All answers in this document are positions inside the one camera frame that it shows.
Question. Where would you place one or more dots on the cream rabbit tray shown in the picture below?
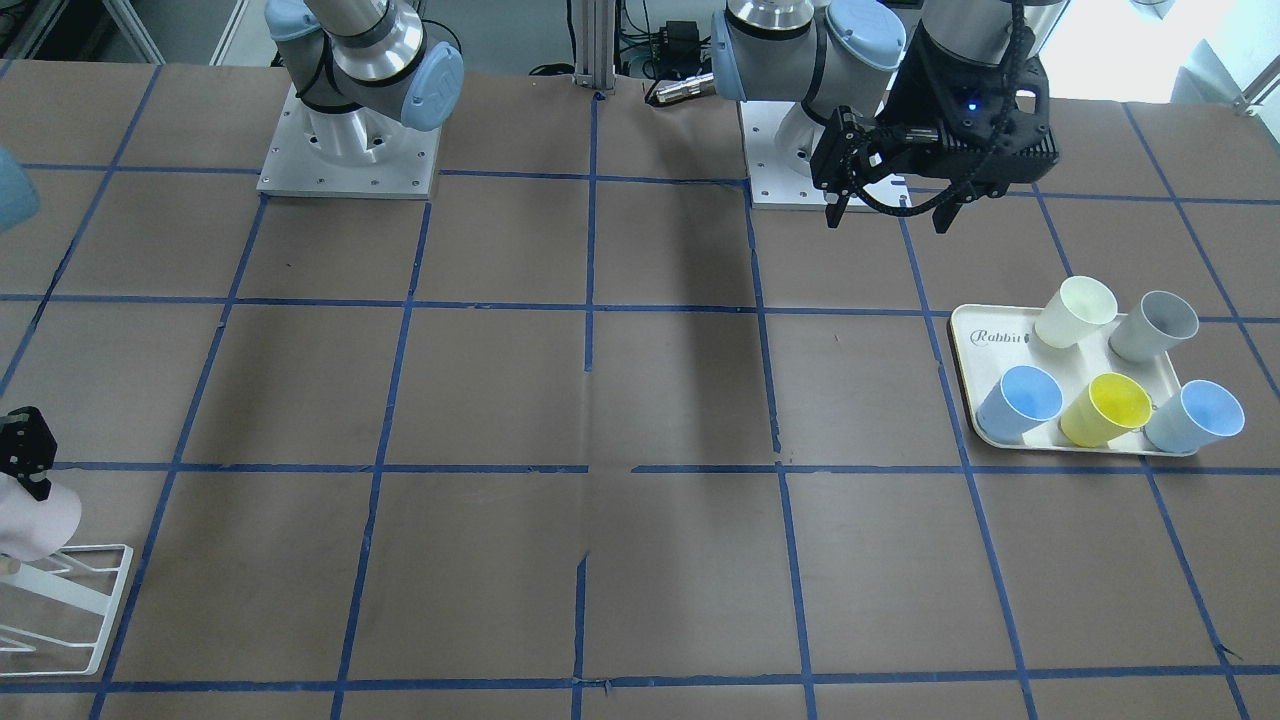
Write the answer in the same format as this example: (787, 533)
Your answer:
(989, 339)

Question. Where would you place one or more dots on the yellow cup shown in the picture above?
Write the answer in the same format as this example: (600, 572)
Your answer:
(1111, 405)

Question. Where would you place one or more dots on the white wire cup rack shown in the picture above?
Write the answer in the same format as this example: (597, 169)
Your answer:
(59, 613)

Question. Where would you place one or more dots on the cream white cup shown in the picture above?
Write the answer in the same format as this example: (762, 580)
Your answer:
(1079, 307)

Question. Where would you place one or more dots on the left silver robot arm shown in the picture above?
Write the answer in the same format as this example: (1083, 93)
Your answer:
(907, 121)

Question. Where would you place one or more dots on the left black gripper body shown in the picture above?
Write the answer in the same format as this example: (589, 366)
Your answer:
(918, 88)

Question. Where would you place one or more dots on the light blue cup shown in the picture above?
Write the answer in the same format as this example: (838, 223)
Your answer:
(1023, 398)
(1199, 414)

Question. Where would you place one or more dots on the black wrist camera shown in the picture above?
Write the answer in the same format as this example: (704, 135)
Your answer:
(975, 90)

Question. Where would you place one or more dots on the grey cup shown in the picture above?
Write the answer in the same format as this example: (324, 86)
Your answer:
(1161, 320)

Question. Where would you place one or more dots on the pink cup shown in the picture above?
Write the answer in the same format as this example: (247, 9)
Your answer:
(31, 530)

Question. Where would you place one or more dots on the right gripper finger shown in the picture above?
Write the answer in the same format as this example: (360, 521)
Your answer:
(28, 450)

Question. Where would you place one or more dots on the aluminium frame post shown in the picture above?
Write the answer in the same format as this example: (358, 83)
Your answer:
(595, 25)

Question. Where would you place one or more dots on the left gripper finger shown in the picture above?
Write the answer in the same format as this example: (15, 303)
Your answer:
(958, 195)
(841, 168)

